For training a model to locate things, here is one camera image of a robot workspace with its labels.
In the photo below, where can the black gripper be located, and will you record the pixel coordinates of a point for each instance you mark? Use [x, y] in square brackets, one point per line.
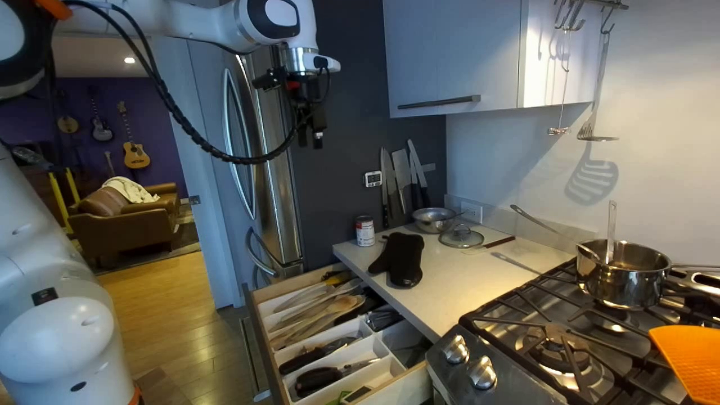
[307, 105]

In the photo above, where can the white cabinet door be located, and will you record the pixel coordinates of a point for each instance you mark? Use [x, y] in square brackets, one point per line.
[449, 56]

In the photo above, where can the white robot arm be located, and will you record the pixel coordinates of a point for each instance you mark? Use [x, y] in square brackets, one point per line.
[60, 339]

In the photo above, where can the white upper cabinet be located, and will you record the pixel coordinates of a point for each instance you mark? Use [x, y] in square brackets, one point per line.
[558, 53]

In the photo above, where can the stainless steel refrigerator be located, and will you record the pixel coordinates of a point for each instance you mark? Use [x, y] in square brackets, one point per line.
[258, 125]

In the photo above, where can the knives on magnetic strip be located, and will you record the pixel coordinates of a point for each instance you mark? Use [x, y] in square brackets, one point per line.
[403, 185]

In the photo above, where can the small white can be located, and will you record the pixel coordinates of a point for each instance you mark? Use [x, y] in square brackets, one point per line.
[366, 232]

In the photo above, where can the small steel bowl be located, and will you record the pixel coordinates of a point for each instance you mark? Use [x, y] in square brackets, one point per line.
[432, 219]

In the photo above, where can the black oven mitt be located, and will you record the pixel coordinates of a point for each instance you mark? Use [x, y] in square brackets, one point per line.
[402, 259]

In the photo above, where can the glass pot lid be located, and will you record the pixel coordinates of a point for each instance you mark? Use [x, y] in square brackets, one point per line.
[463, 237]

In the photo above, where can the brown armchair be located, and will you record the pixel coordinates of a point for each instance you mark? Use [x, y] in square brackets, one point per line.
[109, 225]

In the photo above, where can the open utensil drawer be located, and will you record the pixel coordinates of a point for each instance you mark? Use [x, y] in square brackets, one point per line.
[327, 339]

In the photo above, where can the hanging slotted spatula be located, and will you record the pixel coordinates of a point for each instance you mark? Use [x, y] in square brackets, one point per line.
[592, 178]

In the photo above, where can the steel spoon in pot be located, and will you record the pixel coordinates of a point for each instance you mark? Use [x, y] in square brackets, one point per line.
[611, 232]

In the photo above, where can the gas stove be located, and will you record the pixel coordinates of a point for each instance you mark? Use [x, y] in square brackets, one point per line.
[550, 343]

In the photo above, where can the stainless steel pot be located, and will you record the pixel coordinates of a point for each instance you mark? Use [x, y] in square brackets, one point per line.
[629, 276]

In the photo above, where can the orange plastic object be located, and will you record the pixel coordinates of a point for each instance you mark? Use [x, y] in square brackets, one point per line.
[693, 354]

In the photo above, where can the white wall outlet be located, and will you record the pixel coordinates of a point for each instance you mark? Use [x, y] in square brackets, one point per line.
[373, 178]

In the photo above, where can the acoustic guitar on wall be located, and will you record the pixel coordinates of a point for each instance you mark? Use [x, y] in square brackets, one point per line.
[135, 159]

